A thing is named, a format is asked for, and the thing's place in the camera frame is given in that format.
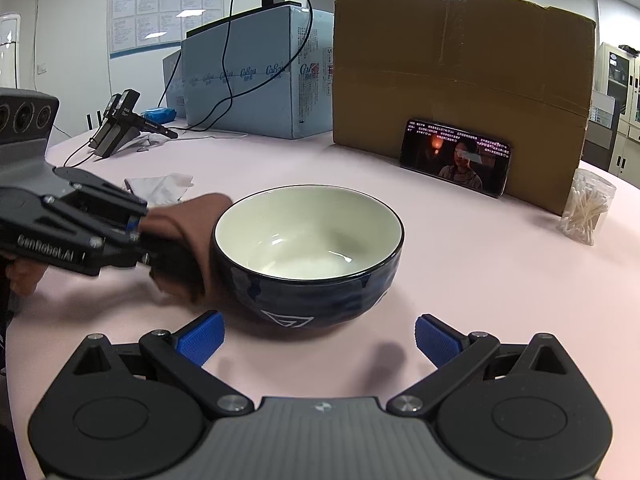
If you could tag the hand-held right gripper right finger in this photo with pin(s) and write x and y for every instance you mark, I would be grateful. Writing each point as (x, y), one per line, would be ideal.
(437, 339)

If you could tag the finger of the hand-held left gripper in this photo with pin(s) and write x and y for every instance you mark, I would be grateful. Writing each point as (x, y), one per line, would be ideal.
(125, 255)
(107, 192)

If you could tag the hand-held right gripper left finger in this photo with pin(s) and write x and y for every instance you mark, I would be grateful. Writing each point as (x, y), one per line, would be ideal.
(202, 339)

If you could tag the brown cloth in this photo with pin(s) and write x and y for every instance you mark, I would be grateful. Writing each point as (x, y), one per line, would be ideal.
(190, 240)

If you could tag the dark blue bowl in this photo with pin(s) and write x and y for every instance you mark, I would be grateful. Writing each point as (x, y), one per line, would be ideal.
(310, 240)

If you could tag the person's left hand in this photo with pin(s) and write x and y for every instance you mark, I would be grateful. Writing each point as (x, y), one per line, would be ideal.
(27, 276)

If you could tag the white crumpled tissue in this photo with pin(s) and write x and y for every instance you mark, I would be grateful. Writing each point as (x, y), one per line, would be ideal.
(160, 187)

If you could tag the blue packet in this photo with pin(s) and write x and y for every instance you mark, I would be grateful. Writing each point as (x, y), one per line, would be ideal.
(160, 114)

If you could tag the black smartphone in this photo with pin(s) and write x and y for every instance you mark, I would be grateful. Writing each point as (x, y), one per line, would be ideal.
(450, 157)

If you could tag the clear cotton swab jar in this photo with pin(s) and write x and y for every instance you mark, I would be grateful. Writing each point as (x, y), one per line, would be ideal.
(585, 210)

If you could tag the large cardboard box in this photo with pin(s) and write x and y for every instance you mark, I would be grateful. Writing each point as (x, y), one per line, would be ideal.
(450, 70)

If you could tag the grey filing cabinet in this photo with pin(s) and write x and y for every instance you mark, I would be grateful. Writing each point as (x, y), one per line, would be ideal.
(620, 110)

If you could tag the black camera device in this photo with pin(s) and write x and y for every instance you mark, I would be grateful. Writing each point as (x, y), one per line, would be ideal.
(112, 135)

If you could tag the wall notice board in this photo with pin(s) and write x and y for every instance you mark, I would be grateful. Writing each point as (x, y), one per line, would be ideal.
(165, 15)

